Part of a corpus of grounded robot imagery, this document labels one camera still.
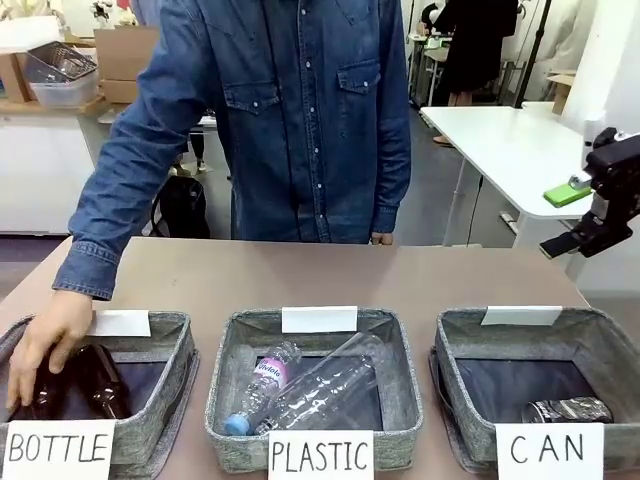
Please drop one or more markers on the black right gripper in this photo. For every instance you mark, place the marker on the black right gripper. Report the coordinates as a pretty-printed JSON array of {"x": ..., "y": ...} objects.
[{"x": 620, "y": 170}]

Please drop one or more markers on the black drink can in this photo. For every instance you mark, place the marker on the black drink can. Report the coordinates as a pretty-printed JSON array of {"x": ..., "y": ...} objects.
[{"x": 570, "y": 410}]

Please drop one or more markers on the large clear plastic bottle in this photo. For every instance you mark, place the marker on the large clear plastic bottle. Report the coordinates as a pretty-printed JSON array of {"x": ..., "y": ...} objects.
[{"x": 325, "y": 385}]

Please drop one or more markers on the pink label plastic bottle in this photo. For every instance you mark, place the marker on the pink label plastic bottle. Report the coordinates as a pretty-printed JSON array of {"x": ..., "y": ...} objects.
[{"x": 270, "y": 372}]

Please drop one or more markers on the brown glass bottle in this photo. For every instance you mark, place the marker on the brown glass bottle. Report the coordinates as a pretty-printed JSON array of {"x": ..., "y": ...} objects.
[
  {"x": 100, "y": 380},
  {"x": 47, "y": 395}
]

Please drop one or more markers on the person's left forearm denim sleeve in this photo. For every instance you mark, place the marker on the person's left forearm denim sleeve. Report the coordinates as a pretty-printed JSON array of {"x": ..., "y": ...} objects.
[{"x": 392, "y": 200}]

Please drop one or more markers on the person's right forearm denim sleeve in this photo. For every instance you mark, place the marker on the person's right forearm denim sleeve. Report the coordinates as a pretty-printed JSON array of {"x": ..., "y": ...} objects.
[{"x": 95, "y": 240}]

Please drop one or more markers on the white can basket rear card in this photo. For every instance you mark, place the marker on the white can basket rear card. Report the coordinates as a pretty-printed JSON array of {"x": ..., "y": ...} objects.
[{"x": 520, "y": 316}]

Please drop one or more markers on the grey can basket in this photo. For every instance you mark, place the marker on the grey can basket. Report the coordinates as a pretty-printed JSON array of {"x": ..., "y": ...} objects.
[{"x": 615, "y": 350}]

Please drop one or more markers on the white CAN label card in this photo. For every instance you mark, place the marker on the white CAN label card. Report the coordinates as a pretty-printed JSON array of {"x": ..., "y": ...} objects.
[{"x": 550, "y": 450}]

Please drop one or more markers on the white plastic basket rear card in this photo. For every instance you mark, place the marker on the white plastic basket rear card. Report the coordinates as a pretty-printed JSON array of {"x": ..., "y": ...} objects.
[{"x": 320, "y": 320}]

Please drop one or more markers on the grey plastic basket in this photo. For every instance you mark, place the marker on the grey plastic basket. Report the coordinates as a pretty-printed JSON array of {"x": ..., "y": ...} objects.
[{"x": 220, "y": 350}]

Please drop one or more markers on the grey bottle basket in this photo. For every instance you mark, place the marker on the grey bottle basket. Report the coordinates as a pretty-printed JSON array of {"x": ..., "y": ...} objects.
[{"x": 165, "y": 350}]

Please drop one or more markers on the white bottle basket rear card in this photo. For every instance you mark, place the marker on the white bottle basket rear card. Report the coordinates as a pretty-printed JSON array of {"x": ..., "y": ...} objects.
[{"x": 120, "y": 323}]

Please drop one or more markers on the person's left hand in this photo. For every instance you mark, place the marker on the person's left hand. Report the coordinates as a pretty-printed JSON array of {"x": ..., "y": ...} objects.
[{"x": 382, "y": 238}]

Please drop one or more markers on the person's right hand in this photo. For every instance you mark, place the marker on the person's right hand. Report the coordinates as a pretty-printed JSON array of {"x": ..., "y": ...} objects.
[{"x": 50, "y": 335}]

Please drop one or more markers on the green flat object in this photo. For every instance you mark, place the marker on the green flat object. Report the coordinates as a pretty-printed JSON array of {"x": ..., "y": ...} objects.
[{"x": 565, "y": 195}]

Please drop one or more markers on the white table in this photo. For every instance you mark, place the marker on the white table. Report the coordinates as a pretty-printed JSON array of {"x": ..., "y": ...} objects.
[{"x": 500, "y": 145}]

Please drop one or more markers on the small cardboard box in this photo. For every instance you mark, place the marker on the small cardboard box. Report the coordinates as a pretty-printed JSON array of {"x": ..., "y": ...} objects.
[{"x": 562, "y": 92}]

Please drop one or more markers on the black tripod pole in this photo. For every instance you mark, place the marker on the black tripod pole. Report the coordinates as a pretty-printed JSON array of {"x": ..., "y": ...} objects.
[{"x": 532, "y": 50}]

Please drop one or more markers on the person in white clothes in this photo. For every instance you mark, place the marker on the person in white clothes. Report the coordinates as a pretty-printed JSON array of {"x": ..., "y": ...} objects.
[{"x": 575, "y": 30}]

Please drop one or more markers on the person in black clothes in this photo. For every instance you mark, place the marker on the person in black clothes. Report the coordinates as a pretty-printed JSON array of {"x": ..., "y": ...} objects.
[{"x": 475, "y": 45}]

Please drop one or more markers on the small white desk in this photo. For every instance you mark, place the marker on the small white desk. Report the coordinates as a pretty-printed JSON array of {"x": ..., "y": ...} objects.
[{"x": 430, "y": 55}]

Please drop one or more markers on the person's torso denim shirt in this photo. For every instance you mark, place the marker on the person's torso denim shirt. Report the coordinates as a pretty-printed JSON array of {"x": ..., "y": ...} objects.
[{"x": 290, "y": 125}]

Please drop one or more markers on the white PLASTIC label card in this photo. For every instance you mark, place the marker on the white PLASTIC label card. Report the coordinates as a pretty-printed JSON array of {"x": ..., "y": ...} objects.
[{"x": 320, "y": 455}]

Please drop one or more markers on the black backpack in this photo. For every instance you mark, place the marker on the black backpack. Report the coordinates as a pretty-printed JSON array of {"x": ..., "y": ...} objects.
[{"x": 182, "y": 210}]

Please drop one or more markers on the flat cardboard box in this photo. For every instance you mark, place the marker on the flat cardboard box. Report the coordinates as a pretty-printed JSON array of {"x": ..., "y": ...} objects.
[{"x": 117, "y": 91}]

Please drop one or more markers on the large cardboard box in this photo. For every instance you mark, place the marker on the large cardboard box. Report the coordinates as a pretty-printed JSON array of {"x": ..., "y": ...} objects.
[{"x": 125, "y": 55}]

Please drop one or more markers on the clear plastic tub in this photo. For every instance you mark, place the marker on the clear plastic tub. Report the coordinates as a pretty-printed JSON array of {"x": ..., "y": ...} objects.
[{"x": 62, "y": 94}]

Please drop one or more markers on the white cabinet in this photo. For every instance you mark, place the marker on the white cabinet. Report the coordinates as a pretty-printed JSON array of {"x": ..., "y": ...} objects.
[{"x": 45, "y": 170}]

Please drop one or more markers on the clear plastic tray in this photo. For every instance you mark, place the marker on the clear plastic tray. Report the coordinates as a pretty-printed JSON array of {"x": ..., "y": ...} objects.
[{"x": 62, "y": 62}]

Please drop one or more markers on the white BOTTLE label card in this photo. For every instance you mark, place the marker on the white BOTTLE label card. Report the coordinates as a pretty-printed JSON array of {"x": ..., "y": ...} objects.
[{"x": 60, "y": 450}]

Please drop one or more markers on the white foam block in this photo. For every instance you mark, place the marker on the white foam block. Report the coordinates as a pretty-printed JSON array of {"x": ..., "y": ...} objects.
[{"x": 30, "y": 35}]

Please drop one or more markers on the open cardboard box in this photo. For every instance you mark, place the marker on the open cardboard box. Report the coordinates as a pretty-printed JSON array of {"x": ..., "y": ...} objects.
[{"x": 15, "y": 75}]

